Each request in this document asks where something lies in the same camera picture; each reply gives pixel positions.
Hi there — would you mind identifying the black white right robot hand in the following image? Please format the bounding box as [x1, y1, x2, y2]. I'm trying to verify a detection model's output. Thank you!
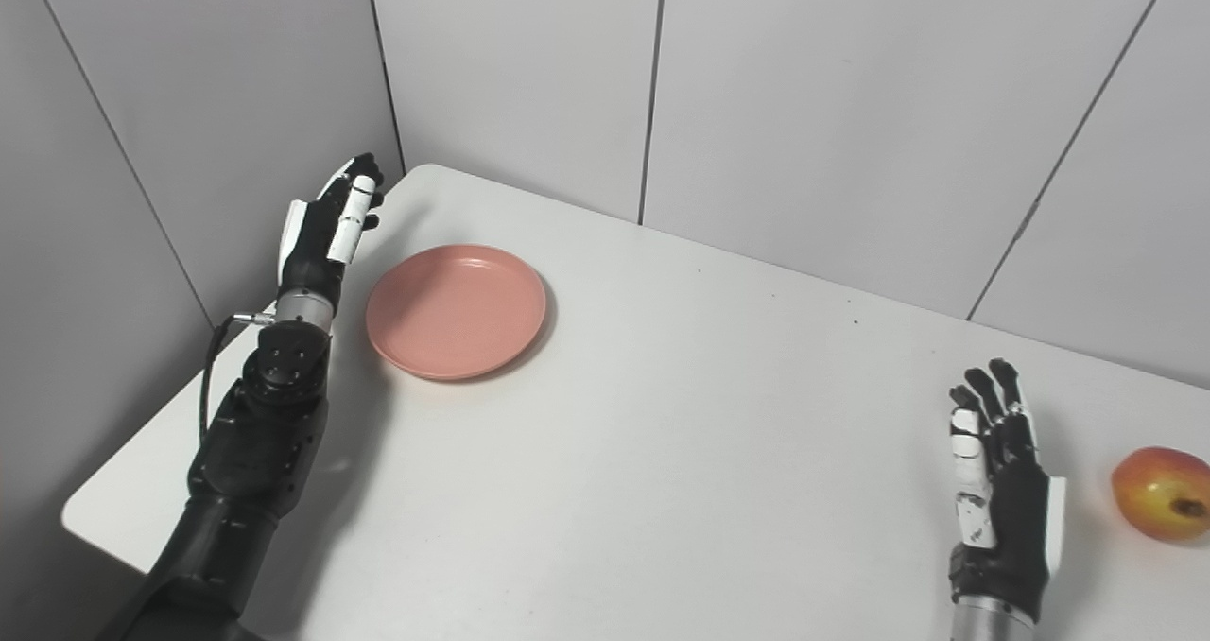
[948, 357, 1067, 623]

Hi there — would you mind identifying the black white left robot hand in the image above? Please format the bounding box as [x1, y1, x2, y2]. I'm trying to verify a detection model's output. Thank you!
[276, 153, 387, 306]

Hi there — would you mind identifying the red yellow apple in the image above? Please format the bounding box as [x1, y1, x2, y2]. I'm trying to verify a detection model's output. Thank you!
[1111, 446, 1210, 542]

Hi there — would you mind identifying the pink round plate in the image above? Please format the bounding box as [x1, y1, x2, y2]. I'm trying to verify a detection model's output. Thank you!
[365, 244, 548, 382]

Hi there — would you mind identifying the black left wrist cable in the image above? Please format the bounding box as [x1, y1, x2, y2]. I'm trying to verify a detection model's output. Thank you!
[197, 312, 277, 448]

